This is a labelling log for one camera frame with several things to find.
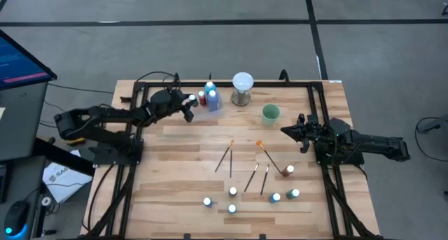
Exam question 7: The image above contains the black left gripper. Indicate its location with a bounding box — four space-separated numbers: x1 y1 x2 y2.
148 87 197 124

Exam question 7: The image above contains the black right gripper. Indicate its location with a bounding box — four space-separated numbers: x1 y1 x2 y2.
281 113 336 154

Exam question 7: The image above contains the purple paint bottle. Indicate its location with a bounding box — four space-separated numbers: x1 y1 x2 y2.
206 89 221 113

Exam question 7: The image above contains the orange fan paintbrush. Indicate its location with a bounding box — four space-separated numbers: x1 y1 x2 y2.
255 139 284 175

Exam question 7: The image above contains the clear plastic bin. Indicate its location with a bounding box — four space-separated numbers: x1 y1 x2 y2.
187 87 225 122

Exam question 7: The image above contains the pale green cup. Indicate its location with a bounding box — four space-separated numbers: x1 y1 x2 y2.
261 104 281 127

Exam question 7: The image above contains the black paintbrush silver ferrule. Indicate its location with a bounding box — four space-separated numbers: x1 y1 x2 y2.
243 163 260 193
260 164 271 196

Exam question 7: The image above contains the black paintbrush gold ferrule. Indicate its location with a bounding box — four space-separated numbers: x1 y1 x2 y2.
214 139 235 174

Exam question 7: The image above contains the yellow tool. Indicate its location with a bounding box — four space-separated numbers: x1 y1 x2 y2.
64 136 87 146

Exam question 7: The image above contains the grey chair base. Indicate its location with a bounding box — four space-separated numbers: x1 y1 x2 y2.
418 114 448 135

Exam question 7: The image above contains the black desk beam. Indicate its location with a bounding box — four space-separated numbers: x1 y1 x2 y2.
33 136 97 178

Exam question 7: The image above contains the white printed paper sheet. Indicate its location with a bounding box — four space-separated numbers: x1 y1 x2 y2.
41 149 94 204

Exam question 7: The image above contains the computer monitor blue screen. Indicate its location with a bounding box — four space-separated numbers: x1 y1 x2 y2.
0 29 58 91

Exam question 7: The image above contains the black computer mouse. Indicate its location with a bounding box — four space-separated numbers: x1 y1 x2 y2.
3 200 31 239

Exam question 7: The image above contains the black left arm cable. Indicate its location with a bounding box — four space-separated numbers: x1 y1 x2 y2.
134 70 181 94

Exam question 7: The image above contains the black metal table frame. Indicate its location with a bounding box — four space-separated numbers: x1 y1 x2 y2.
82 69 384 240

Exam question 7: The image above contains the thin black floor cable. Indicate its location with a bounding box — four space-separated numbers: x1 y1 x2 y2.
47 82 116 95

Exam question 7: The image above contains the black floor cable loop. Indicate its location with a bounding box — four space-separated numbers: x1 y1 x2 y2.
414 116 448 163

